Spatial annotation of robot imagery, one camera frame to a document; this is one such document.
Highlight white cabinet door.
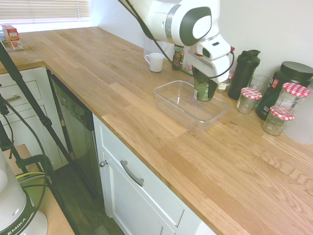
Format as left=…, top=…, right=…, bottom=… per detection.
left=92, top=114, right=218, bottom=235

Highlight black clamp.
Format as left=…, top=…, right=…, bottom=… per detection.
left=0, top=141, right=55, bottom=181

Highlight green jar with dark lid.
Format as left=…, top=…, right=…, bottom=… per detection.
left=171, top=45, right=186, bottom=71

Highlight black shaker bottle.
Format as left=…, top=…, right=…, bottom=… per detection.
left=227, top=49, right=262, bottom=101

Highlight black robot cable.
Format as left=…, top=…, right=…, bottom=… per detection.
left=117, top=0, right=194, bottom=75

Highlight black camera tripod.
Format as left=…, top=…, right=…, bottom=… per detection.
left=0, top=65, right=70, bottom=171

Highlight black tripod leg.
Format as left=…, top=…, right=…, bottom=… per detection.
left=0, top=41, right=103, bottom=199

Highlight small jar with white label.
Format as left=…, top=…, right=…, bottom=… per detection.
left=216, top=71, right=234, bottom=94

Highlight green cereal packet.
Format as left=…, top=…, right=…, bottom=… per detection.
left=193, top=71, right=213, bottom=102

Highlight brown wooden board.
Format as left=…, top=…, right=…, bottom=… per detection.
left=0, top=143, right=75, bottom=235

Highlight black and green cable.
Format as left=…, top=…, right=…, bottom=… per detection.
left=0, top=94, right=55, bottom=222

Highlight glass jar red checked lid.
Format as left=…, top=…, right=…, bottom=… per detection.
left=235, top=87, right=263, bottom=115
left=262, top=106, right=296, bottom=137
left=273, top=82, right=312, bottom=116

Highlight large black supplement tub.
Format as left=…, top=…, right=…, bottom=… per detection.
left=254, top=61, right=313, bottom=121

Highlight clear drinking glass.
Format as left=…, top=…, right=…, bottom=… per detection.
left=249, top=74, right=270, bottom=96

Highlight orange and white carton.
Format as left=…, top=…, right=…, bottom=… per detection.
left=0, top=24, right=24, bottom=51

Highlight silver bar handle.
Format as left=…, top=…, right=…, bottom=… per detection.
left=120, top=160, right=145, bottom=188

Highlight white mug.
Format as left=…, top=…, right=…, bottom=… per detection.
left=144, top=52, right=165, bottom=73

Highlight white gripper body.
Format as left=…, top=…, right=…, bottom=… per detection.
left=193, top=54, right=232, bottom=84

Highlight white window blinds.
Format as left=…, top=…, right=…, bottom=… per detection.
left=0, top=0, right=91, bottom=22

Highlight black dishwasher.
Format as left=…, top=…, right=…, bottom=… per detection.
left=47, top=70, right=104, bottom=199

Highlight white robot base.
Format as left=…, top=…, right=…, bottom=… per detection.
left=0, top=146, right=49, bottom=235

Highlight clear plastic container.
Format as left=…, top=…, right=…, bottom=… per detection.
left=154, top=80, right=231, bottom=136

